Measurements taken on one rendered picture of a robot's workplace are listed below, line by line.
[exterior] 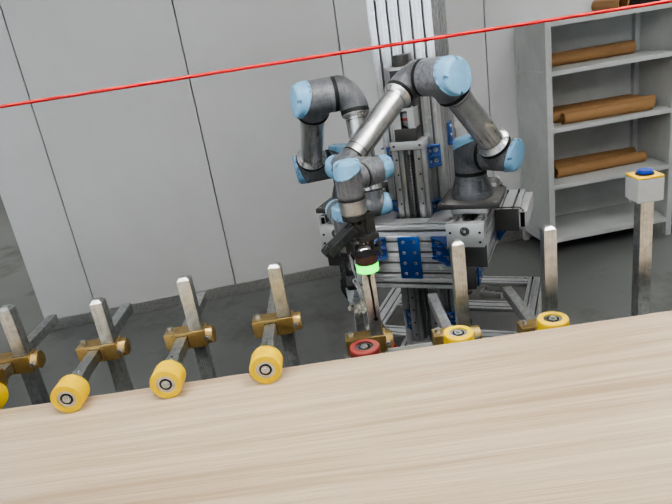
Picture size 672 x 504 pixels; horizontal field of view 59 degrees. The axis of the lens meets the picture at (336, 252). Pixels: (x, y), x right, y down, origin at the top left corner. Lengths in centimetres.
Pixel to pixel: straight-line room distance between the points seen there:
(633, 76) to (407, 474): 407
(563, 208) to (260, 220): 229
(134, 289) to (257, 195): 111
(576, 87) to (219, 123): 252
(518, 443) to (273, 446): 49
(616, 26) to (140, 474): 426
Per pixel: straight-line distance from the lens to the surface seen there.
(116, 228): 438
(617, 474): 121
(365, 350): 158
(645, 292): 189
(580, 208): 494
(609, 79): 485
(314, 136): 215
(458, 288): 169
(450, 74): 186
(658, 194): 178
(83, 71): 423
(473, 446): 125
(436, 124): 242
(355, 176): 162
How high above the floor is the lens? 169
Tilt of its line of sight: 20 degrees down
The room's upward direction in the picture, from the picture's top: 9 degrees counter-clockwise
